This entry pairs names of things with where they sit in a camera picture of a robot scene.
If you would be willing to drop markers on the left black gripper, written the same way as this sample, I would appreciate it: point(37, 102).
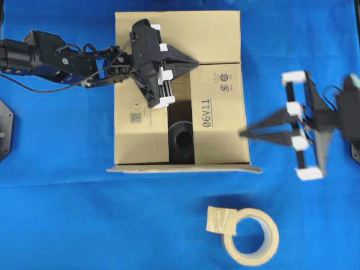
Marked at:
point(150, 73)

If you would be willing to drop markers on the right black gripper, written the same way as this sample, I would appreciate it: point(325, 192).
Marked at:
point(316, 116)

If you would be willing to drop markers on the brown cardboard box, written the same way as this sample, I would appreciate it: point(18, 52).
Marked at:
point(211, 97)

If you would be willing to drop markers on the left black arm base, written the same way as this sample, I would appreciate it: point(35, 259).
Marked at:
point(6, 124)

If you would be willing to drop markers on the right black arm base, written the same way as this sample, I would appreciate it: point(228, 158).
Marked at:
point(355, 151)

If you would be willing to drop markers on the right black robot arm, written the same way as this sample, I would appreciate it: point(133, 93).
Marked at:
point(351, 118)

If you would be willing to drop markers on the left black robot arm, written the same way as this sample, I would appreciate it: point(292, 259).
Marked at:
point(47, 56)

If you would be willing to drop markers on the black spool front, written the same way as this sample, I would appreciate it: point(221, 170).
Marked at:
point(181, 143)

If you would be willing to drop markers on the beige packing tape roll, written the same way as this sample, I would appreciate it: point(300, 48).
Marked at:
point(249, 236)

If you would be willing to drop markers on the blue table cloth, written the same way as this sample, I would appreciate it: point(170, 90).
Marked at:
point(62, 209)

